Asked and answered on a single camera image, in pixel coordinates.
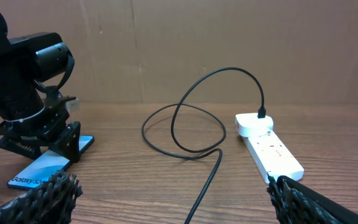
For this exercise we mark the white USB wall charger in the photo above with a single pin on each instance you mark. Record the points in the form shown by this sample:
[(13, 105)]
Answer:
[(249, 125)]

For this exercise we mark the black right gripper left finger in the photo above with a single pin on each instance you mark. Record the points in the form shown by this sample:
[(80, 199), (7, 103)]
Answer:
[(51, 202)]

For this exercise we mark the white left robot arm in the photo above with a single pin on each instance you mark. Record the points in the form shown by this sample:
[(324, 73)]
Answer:
[(33, 69)]

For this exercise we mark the white power strip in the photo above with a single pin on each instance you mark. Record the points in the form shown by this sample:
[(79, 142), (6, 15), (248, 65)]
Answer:
[(273, 158)]

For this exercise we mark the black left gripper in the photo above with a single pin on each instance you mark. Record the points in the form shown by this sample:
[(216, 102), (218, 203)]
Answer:
[(47, 126)]

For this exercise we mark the Samsung Galaxy smartphone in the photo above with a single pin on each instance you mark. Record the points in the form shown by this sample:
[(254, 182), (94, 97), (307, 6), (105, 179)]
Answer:
[(39, 171)]

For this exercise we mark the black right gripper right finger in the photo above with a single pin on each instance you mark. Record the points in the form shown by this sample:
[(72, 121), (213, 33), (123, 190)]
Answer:
[(296, 203)]

